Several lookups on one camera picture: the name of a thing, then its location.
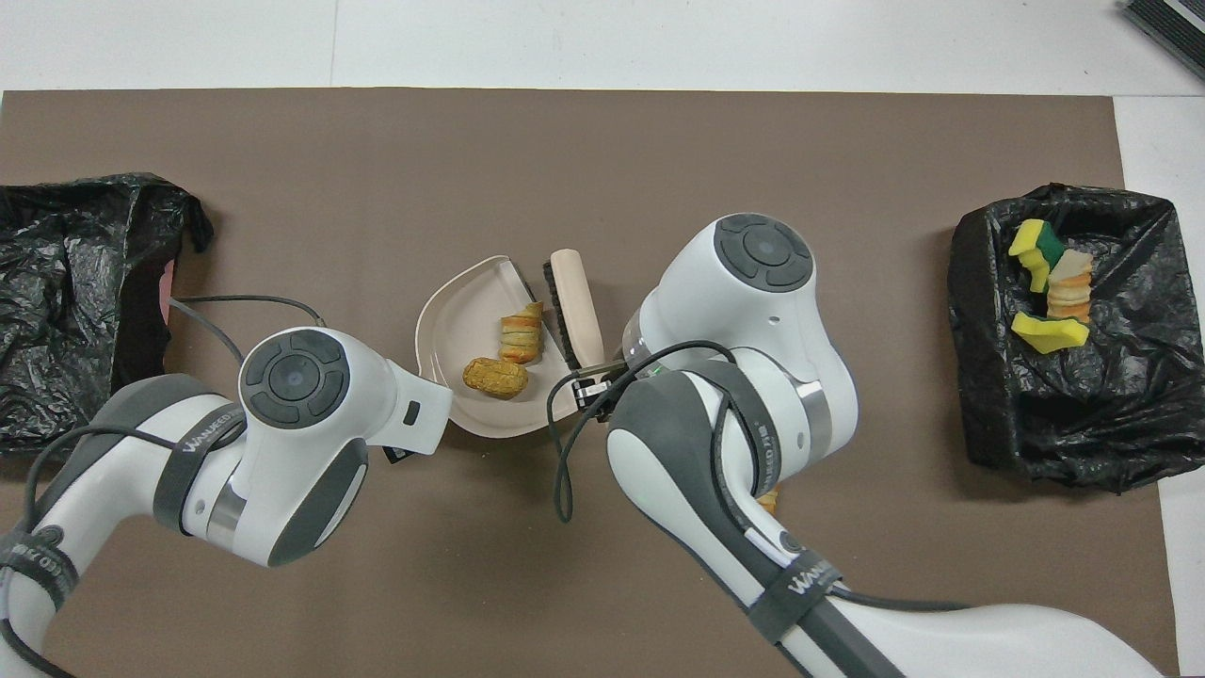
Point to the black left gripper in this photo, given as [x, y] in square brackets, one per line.
[397, 453]

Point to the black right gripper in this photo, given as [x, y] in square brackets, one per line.
[595, 388]

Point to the beige hand brush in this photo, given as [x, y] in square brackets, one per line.
[579, 301]

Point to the pale striped croissant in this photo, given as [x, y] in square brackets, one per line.
[522, 337]

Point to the brown bread roll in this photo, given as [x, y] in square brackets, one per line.
[494, 377]

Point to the beige plastic dustpan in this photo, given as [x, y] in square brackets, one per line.
[461, 320]

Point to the small striped croissant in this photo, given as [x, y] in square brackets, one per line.
[768, 499]

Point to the yellow green sponge piece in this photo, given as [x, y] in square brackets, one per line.
[1050, 330]
[1034, 247]

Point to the large striped croissant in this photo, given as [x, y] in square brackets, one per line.
[1070, 292]

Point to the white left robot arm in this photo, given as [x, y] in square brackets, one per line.
[282, 471]

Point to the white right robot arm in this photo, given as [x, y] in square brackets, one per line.
[753, 377]

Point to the pink plastic bin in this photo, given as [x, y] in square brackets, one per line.
[168, 292]

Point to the black bag lined bin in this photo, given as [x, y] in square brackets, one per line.
[66, 330]
[1064, 405]

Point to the brown paper table mat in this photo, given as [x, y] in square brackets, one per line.
[377, 188]

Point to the dark ribbed panel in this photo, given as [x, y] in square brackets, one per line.
[1172, 28]

